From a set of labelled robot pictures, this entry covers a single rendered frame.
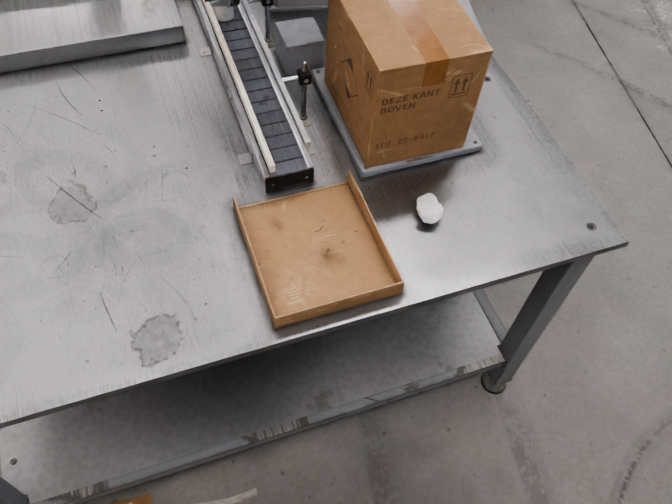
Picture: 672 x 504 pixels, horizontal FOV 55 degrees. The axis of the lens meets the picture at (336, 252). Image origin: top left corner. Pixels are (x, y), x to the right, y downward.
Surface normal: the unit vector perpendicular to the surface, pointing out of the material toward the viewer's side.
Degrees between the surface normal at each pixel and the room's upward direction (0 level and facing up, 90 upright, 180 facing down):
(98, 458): 1
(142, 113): 0
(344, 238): 0
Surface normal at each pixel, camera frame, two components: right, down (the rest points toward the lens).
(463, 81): 0.32, 0.79
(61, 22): 0.06, -0.57
